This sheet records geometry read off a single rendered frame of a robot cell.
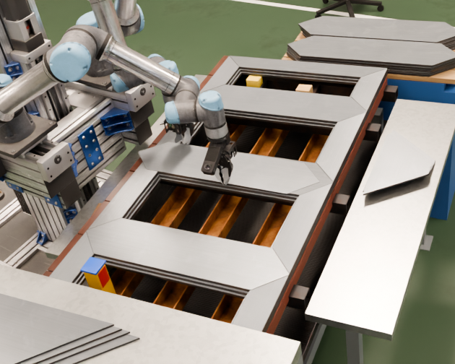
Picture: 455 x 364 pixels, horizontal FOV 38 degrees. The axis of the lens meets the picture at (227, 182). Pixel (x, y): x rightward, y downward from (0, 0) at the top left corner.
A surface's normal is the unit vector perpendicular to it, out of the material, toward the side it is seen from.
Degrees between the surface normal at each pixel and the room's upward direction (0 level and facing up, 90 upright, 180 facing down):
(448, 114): 0
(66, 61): 87
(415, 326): 0
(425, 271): 0
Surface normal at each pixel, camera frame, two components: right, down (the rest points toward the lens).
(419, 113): -0.15, -0.77
